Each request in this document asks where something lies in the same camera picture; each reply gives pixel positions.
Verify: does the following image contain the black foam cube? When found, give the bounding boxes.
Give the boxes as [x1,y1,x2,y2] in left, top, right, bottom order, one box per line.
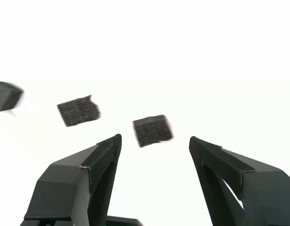
[132,114,174,148]
[56,95,101,128]
[0,81,25,113]

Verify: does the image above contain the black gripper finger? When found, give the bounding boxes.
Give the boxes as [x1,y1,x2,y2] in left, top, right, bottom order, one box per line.
[19,134,122,226]
[189,136,290,226]

